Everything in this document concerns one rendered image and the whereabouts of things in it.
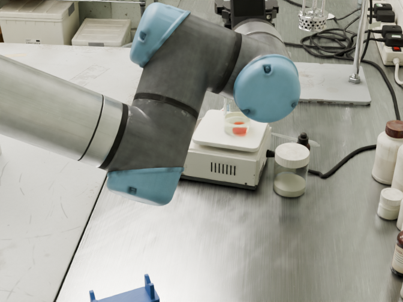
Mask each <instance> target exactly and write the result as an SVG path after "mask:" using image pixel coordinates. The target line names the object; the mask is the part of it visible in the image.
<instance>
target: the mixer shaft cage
mask: <svg viewBox="0 0 403 302"><path fill-rule="evenodd" d="M305 5H306V0H303V2H302V9H301V10H299V11H298V17H299V24H298V25H297V26H298V28H299V29H301V30H303V31H308V32H320V31H323V30H325V29H326V19H327V18H328V17H329V13H328V12H327V11H326V10H324V5H325V0H322V3H321V9H319V8H318V7H317V0H312V8H305ZM310 28H312V29H310ZM314 28H315V29H314Z"/></svg>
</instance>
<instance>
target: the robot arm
mask: <svg viewBox="0 0 403 302"><path fill-rule="evenodd" d="M214 12H215V13H216V14H218V15H220V16H222V21H223V22H224V26H221V25H218V24H216V23H213V22H210V21H208V20H206V19H203V18H201V17H198V16H195V15H193V14H191V12H190V11H185V10H181V9H179V8H176V7H173V6H171V5H166V4H162V3H159V2H154V3H152V4H150V5H149V6H148V7H147V8H146V9H145V12H144V13H143V16H142V18H141V21H140V23H139V26H138V28H137V31H136V34H135V37H134V40H133V43H132V46H131V50H130V60H131V61H132V62H133V63H135V64H137V65H139V67H140V68H143V71H142V74H141V77H140V81H139V84H138V87H137V90H136V93H135V95H134V99H133V102H132V104H131V106H130V105H128V104H124V103H122V102H120V101H118V100H115V99H113V98H110V97H108V96H105V95H102V94H100V93H98V92H95V91H92V90H90V89H87V88H85V87H82V86H79V85H77V84H75V83H72V82H70V81H67V80H64V79H62V78H59V77H57V76H54V75H51V74H49V73H46V72H44V71H41V70H38V69H36V68H34V67H31V66H29V65H26V64H23V63H21V62H18V61H15V60H14V59H10V58H8V57H6V56H3V55H0V134H1V135H4V136H7V137H10V138H13V139H16V140H19V141H22V142H24V143H28V144H30V145H33V146H36V147H39V148H42V149H44V150H48V151H50V152H53V153H57V154H59V155H62V156H65V157H68V158H71V159H73V160H76V161H79V162H82V163H85V164H88V165H91V166H93V167H97V168H100V169H102V170H105V171H108V173H107V177H108V179H107V189H108V190H109V191H110V192H113V193H114V194H116V195H120V196H122V197H124V198H128V199H130V200H133V201H137V202H140V203H144V204H149V205H152V206H164V205H166V204H168V203H169V202H170V201H171V200H172V198H173V196H174V193H175V190H176V187H177V185H178V181H179V179H180V176H181V173H182V172H183V171H184V169H185V168H184V163H185V160H186V157H187V153H188V149H189V147H190V143H191V139H192V137H193V133H194V130H195V127H196V123H197V119H198V117H199V114H200V110H201V107H202V103H203V100H204V96H205V93H206V91H209V92H212V93H215V94H219V95H221V96H224V97H226V98H230V99H232V100H234V101H235V103H236V105H237V106H238V107H239V109H240V111H241V112H242V113H243V114H244V115H245V116H246V117H247V118H249V119H251V120H253V121H256V122H260V123H271V122H276V121H279V120H281V119H283V118H285V117H286V116H288V115H289V114H290V113H291V112H292V111H293V110H294V108H295V107H296V106H297V104H298V102H299V98H300V92H301V88H300V81H299V73H298V70H297V68H296V66H295V64H294V62H293V61H292V60H291V53H290V52H288V51H287V49H286V46H285V45H284V42H283V40H282V38H281V36H280V34H279V33H278V31H277V30H276V29H275V24H274V23H272V21H273V19H274V18H276V14H277V13H279V6H278V1H277V0H215V5H214Z"/></svg>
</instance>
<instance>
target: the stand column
mask: <svg viewBox="0 0 403 302"><path fill-rule="evenodd" d="M368 4H369V0H362V5H361V11H360V19H359V27H358V32H357V41H356V49H355V54H354V63H353V71H352V75H350V76H349V80H348V82H349V83H351V84H359V83H360V76H358V75H359V68H360V60H361V55H362V47H363V38H364V33H365V25H366V17H367V12H368Z"/></svg>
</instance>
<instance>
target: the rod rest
mask: <svg viewBox="0 0 403 302"><path fill-rule="evenodd" d="M144 278H145V285H144V286H142V287H139V288H136V289H132V290H130V291H126V292H122V293H120V294H116V295H112V296H110V297H106V298H102V299H100V300H96V298H95V294H94V290H90V291H89V297H90V302H160V297H159V295H158V294H157V292H156V290H155V288H154V284H153V283H151V280H150V277H149V275H148V274H144Z"/></svg>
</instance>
